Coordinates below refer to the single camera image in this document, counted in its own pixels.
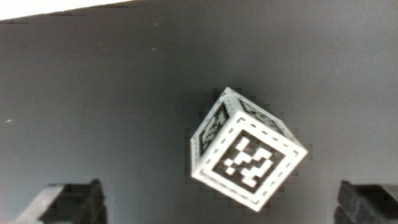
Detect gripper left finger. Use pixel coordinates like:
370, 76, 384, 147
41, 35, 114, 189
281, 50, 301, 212
13, 179, 109, 224

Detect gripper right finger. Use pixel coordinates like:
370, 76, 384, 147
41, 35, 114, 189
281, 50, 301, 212
335, 180, 398, 224

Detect white U-shaped obstacle fence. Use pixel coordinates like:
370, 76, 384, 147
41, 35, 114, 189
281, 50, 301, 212
0, 0, 130, 21

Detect white tagged nut cube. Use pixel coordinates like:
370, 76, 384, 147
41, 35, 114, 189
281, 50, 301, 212
191, 88, 308, 212

